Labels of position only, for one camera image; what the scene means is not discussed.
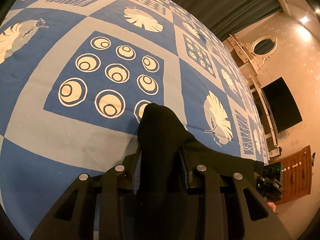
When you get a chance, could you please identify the blue patterned bed sheet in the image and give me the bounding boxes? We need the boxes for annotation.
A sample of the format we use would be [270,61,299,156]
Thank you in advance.
[1,0,267,239]

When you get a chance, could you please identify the white oval vanity mirror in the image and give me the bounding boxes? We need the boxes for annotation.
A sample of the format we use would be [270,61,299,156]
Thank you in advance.
[246,36,278,67]

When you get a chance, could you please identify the person's hand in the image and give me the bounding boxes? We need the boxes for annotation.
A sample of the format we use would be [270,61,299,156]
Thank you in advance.
[267,201,276,212]

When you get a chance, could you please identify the brown wooden cabinet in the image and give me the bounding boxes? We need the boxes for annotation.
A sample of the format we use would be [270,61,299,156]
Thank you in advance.
[276,145,312,205]

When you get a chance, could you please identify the white tv stand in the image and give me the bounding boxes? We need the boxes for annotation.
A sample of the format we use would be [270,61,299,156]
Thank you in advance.
[248,75,282,161]

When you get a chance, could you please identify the black pants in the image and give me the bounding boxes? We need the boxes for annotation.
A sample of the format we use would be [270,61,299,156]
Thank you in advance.
[133,103,263,239]

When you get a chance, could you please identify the black television screen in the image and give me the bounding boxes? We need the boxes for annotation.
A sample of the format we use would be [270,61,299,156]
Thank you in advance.
[261,77,303,133]

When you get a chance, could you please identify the black device with lenses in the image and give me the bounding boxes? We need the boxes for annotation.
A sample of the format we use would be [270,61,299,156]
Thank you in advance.
[256,162,284,202]

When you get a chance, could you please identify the white dressing table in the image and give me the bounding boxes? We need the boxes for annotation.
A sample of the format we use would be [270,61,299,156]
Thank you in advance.
[223,34,261,88]

